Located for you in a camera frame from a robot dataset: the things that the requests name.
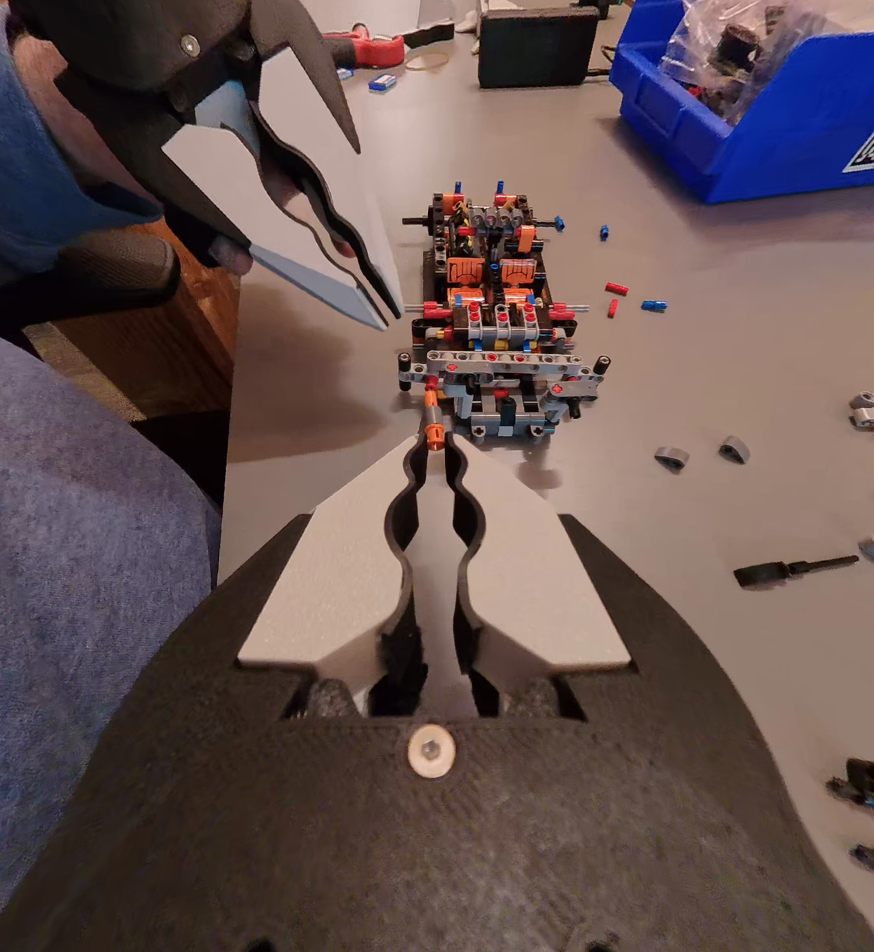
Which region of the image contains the black lego shaft piece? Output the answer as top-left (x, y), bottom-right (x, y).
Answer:
top-left (733, 554), bottom-right (861, 590)

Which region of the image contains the black box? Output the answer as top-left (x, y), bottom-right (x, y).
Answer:
top-left (478, 0), bottom-right (600, 90)

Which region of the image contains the person's blue sweater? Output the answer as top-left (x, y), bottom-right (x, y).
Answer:
top-left (0, 316), bottom-right (224, 949)

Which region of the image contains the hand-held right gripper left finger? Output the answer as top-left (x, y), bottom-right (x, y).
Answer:
top-left (238, 433), bottom-right (428, 696)

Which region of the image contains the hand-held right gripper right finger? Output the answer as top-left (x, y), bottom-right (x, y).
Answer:
top-left (444, 435), bottom-right (633, 696)

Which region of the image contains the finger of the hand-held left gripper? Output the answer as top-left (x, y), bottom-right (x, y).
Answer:
top-left (159, 121), bottom-right (391, 333)
top-left (250, 43), bottom-right (406, 321)

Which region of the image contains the person's left hand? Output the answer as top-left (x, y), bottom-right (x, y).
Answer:
top-left (208, 167), bottom-right (360, 278)

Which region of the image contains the pile of clear plastic bags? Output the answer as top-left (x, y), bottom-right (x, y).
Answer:
top-left (664, 0), bottom-right (874, 126)

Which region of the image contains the black office chair armrest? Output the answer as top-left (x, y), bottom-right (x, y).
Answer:
top-left (0, 227), bottom-right (181, 328)

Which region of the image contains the partly built lego car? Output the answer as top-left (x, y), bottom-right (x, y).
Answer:
top-left (396, 178), bottom-right (613, 447)

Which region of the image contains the black lego cross connector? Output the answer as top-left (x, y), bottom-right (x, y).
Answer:
top-left (827, 759), bottom-right (874, 819)

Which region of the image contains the red black hand tool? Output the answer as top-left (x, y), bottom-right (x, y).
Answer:
top-left (324, 22), bottom-right (456, 69)

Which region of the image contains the blue plastic bin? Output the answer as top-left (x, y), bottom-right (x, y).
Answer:
top-left (610, 0), bottom-right (874, 205)

